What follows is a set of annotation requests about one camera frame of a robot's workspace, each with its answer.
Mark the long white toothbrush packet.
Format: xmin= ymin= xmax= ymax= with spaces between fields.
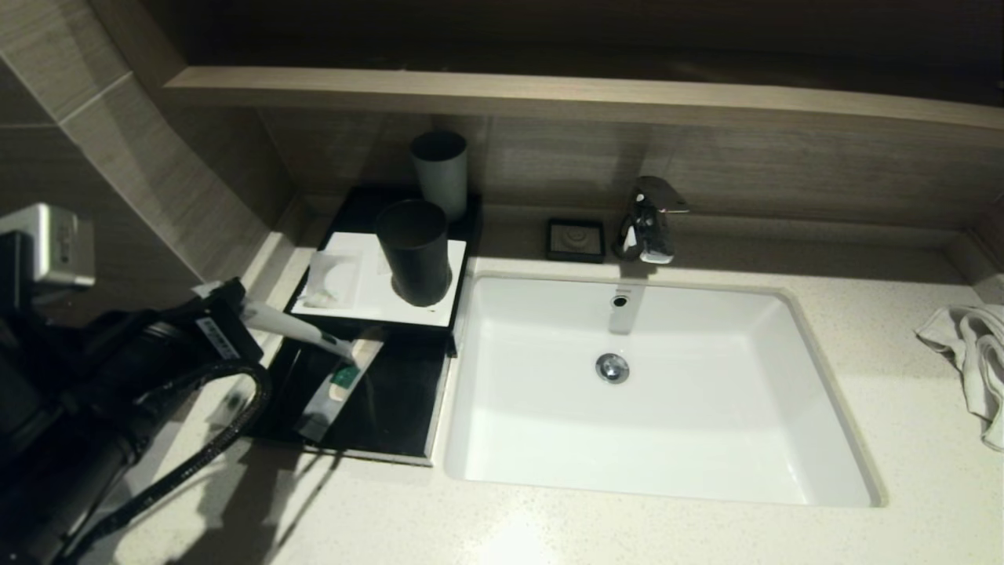
xmin=238 ymin=301 xmax=356 ymax=364

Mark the black amenity tray box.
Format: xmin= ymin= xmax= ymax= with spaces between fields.
xmin=280 ymin=184 xmax=484 ymax=340

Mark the toothpaste packet with green label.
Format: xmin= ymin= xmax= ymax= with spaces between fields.
xmin=296 ymin=330 xmax=387 ymax=442

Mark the white ribbed tray mat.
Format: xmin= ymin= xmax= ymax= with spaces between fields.
xmin=292 ymin=232 xmax=468 ymax=327

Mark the black tumbler cup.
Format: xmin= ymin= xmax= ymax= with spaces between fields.
xmin=375 ymin=199 xmax=453 ymax=308

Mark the grey tumbler cup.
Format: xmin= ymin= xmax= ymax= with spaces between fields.
xmin=412 ymin=130 xmax=469 ymax=224

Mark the black square soap dish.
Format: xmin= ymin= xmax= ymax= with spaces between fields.
xmin=546 ymin=219 xmax=606 ymax=264

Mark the chrome sink faucet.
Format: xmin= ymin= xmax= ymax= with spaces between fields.
xmin=612 ymin=177 xmax=689 ymax=265

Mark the white rectangular sink basin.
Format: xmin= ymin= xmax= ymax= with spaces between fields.
xmin=444 ymin=272 xmax=887 ymax=507

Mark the white crumpled towel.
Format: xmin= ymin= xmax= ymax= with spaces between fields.
xmin=914 ymin=304 xmax=1004 ymax=452

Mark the wooden wall shelf ledge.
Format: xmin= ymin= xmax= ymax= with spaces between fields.
xmin=165 ymin=68 xmax=1004 ymax=133

